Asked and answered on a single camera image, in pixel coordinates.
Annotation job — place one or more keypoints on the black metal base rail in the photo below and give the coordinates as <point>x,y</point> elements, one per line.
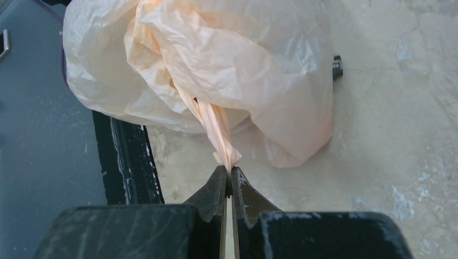
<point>128,169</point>

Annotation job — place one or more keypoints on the grey metal crank handle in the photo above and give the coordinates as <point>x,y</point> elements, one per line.
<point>337,69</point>

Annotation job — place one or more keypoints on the translucent orange plastic bag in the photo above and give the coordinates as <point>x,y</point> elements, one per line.
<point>254,76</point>

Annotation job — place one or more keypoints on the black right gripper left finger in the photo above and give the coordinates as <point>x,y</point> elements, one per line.
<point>192,229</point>

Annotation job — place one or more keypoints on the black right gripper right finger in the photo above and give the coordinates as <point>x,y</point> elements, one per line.
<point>262,230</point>

